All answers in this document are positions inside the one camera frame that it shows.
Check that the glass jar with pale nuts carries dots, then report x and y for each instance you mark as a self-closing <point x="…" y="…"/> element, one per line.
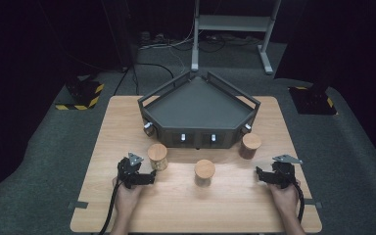
<point x="157" y="153"/>

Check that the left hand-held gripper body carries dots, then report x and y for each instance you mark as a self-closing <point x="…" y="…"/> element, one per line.
<point x="129" y="171"/>

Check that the dark grey corner rack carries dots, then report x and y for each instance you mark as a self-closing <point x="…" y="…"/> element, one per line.
<point x="196" y="104"/>

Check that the person's left hand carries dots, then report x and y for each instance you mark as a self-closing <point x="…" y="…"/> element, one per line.
<point x="125" y="199"/>

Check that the glass jar with light brown contents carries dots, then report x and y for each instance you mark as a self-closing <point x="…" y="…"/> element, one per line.
<point x="204" y="169"/>

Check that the person's right hand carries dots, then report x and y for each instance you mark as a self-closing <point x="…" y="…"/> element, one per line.
<point x="285" y="199"/>

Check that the power strip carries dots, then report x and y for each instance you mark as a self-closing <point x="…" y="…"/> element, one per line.
<point x="150" y="37"/>

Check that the grey metal stand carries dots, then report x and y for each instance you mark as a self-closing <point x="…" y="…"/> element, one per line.
<point x="235" y="23"/>

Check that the grey tape piece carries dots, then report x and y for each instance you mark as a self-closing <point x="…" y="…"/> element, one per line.
<point x="77" y="205"/>
<point x="312" y="203"/>

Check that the right wooden cylinder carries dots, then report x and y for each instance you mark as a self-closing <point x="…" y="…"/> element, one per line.
<point x="251" y="142"/>

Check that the hazard striped stand base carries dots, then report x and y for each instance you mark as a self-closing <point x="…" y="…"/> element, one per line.
<point x="313" y="101"/>
<point x="84" y="94"/>

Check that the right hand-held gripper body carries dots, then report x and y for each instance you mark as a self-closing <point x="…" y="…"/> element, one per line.
<point x="284" y="173"/>

